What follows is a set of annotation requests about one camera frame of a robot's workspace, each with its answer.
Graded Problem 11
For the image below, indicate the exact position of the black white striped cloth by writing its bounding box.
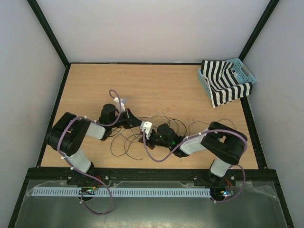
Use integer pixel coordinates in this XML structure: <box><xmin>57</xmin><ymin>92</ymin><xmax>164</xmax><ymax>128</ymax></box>
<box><xmin>201</xmin><ymin>60</ymin><xmax>253</xmax><ymax>108</ymax></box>

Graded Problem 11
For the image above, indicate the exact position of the white slotted cable duct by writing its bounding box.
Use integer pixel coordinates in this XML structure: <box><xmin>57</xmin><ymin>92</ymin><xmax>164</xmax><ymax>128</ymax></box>
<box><xmin>30</xmin><ymin>187</ymin><xmax>210</xmax><ymax>198</ymax></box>

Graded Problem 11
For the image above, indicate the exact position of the grey metal front plate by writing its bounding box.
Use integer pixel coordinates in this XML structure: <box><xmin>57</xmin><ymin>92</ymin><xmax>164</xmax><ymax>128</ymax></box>
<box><xmin>15</xmin><ymin>181</ymin><xmax>287</xmax><ymax>228</ymax></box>

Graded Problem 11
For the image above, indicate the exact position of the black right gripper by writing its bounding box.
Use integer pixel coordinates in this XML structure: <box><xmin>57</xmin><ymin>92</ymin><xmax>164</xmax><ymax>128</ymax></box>
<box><xmin>139</xmin><ymin>129</ymin><xmax>172</xmax><ymax>149</ymax></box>

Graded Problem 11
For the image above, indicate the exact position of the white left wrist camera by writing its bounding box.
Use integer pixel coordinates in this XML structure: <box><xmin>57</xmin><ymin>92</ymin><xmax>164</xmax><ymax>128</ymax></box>
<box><xmin>113</xmin><ymin>97</ymin><xmax>126</xmax><ymax>113</ymax></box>

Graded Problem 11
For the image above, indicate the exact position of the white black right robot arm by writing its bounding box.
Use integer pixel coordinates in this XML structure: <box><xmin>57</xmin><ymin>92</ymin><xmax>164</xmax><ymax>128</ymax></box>
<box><xmin>139</xmin><ymin>121</ymin><xmax>248</xmax><ymax>185</ymax></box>

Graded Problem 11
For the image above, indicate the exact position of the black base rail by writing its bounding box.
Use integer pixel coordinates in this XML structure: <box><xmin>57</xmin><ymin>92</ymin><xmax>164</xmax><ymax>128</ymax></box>
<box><xmin>26</xmin><ymin>167</ymin><xmax>278</xmax><ymax>189</ymax></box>

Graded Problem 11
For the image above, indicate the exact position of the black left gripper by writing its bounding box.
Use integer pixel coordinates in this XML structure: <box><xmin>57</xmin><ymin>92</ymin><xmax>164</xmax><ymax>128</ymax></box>
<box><xmin>110</xmin><ymin>108</ymin><xmax>143</xmax><ymax>129</ymax></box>

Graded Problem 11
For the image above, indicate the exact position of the black cage frame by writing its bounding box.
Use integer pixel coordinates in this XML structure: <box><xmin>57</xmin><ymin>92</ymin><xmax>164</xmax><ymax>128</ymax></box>
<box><xmin>8</xmin><ymin>0</ymin><xmax>294</xmax><ymax>228</ymax></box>

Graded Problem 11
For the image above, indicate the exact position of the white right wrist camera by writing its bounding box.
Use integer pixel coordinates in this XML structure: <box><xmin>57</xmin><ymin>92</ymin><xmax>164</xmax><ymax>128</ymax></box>
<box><xmin>140</xmin><ymin>121</ymin><xmax>153</xmax><ymax>139</ymax></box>

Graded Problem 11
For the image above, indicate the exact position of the light blue perforated basket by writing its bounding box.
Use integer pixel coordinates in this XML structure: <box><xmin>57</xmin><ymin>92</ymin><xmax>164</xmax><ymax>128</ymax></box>
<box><xmin>197</xmin><ymin>58</ymin><xmax>257</xmax><ymax>99</ymax></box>

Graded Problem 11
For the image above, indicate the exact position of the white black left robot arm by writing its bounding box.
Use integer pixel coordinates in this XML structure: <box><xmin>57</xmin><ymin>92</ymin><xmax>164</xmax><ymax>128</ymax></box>
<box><xmin>45</xmin><ymin>104</ymin><xmax>142</xmax><ymax>184</ymax></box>

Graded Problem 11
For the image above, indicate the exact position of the grey wire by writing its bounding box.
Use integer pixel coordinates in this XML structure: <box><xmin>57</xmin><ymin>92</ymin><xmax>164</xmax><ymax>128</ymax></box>
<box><xmin>109</xmin><ymin>112</ymin><xmax>188</xmax><ymax>160</ymax></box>

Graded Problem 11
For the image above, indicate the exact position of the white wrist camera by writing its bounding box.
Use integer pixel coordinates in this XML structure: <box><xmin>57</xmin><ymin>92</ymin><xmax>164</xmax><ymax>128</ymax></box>
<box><xmin>140</xmin><ymin>121</ymin><xmax>153</xmax><ymax>139</ymax></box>
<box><xmin>113</xmin><ymin>97</ymin><xmax>126</xmax><ymax>113</ymax></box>

